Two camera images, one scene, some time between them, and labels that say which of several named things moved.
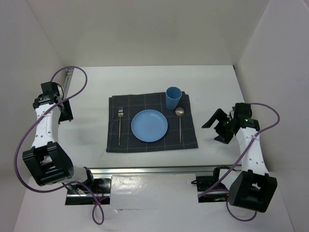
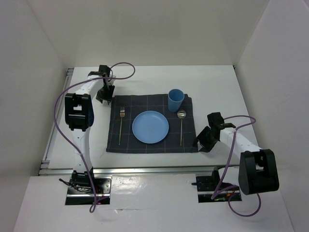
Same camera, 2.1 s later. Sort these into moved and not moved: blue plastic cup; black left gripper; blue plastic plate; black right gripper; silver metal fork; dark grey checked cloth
Moved: blue plastic cup; black left gripper; black right gripper
Not moved: blue plastic plate; silver metal fork; dark grey checked cloth
